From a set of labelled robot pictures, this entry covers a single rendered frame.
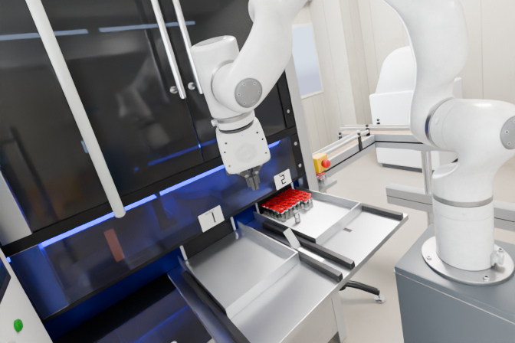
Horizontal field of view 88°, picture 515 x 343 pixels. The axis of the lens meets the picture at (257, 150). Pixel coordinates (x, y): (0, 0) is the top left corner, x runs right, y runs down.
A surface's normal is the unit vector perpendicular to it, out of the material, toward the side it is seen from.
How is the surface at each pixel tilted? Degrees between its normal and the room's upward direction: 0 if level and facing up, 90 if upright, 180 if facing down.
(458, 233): 90
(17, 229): 90
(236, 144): 105
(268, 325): 0
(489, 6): 90
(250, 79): 98
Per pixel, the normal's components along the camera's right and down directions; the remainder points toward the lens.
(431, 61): -0.66, 0.57
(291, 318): -0.23, -0.94
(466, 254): -0.50, 0.33
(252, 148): 0.33, 0.44
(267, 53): 0.43, 0.18
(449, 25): -0.09, 0.32
